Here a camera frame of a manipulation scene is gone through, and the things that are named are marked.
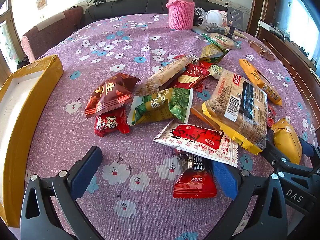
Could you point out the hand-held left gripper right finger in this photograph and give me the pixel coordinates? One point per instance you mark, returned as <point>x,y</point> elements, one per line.
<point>223,178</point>

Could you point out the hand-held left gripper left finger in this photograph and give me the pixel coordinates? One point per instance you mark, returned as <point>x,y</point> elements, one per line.
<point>86,172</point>

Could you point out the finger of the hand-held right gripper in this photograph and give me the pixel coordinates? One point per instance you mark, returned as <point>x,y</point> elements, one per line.
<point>311,148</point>
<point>273,153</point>

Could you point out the plain yellow snack packet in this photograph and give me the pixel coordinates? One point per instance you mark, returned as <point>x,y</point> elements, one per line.
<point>286,140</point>

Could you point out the red black candy packet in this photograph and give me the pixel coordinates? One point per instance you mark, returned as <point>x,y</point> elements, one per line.
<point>195,180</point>

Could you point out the white red snack packet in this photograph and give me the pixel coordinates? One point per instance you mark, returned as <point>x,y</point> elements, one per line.
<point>197,137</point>

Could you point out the small red cartoon candy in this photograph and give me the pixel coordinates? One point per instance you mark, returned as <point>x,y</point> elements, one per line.
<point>108,125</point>

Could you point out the yellow barcode cracker pack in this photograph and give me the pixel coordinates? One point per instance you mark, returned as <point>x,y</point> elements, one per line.
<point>237,105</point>

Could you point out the brown red peanut packet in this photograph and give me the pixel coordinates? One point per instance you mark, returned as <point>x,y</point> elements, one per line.
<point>110,95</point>

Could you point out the yellow taped cardboard box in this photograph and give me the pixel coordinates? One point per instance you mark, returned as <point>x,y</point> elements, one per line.
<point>30,97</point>

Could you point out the green pea packet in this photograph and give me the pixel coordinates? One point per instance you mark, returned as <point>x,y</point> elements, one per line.
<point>160,107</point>

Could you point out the beige cake packet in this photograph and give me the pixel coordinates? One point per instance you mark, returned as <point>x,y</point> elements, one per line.
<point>162,76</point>

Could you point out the orange bar packet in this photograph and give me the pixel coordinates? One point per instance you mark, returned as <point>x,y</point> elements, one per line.
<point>257,77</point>

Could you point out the small cream green candy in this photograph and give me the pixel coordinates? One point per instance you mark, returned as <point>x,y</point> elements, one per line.
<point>216,70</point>

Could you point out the wooden television cabinet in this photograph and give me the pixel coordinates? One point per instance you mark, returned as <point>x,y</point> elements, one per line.
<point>282,50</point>

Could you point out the brown snack packet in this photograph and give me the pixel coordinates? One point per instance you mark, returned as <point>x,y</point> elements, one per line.
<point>261,51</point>

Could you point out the red gold printed packet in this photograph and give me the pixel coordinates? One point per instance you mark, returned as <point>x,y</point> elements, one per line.
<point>193,76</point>

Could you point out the green yellow snack packet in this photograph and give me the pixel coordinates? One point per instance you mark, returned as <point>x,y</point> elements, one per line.
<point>212,53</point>

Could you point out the purple floral tablecloth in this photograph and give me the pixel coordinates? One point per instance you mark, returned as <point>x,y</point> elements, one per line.
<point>120,52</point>

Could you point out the round cracker pack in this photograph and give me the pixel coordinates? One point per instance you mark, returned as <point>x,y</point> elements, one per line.
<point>221,40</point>

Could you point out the television screen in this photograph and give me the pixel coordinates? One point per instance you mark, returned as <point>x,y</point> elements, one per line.
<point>302,22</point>

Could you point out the clear plastic bag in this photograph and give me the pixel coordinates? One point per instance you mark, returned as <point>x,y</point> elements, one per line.
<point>211,26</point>

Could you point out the black perforated stand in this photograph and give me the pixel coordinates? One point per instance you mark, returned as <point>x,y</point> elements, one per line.
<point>235,17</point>

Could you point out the white plastic jar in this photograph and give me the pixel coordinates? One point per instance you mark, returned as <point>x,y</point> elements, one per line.
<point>215,17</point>

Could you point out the reddish brown armchair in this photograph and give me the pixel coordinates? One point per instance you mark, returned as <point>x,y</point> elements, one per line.
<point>50,27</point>

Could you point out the pink knit-sleeved thermos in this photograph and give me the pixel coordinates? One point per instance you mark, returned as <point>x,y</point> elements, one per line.
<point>181,12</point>

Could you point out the black leather sofa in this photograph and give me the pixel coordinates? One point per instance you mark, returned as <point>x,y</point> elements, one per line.
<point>140,6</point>

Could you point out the yellowed wall sign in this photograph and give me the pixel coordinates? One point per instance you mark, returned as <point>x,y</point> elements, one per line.
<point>41,2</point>

